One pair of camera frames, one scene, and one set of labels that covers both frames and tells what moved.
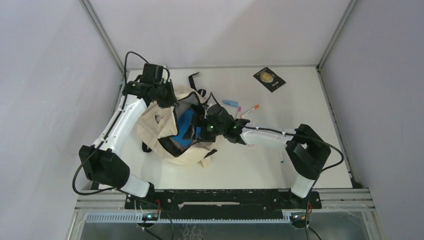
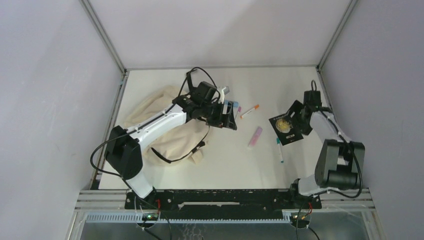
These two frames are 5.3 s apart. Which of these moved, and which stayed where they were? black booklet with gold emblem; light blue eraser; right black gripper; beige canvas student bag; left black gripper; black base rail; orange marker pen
Moved: beige canvas student bag; right black gripper; left black gripper; black booklet with gold emblem
Stayed: orange marker pen; black base rail; light blue eraser
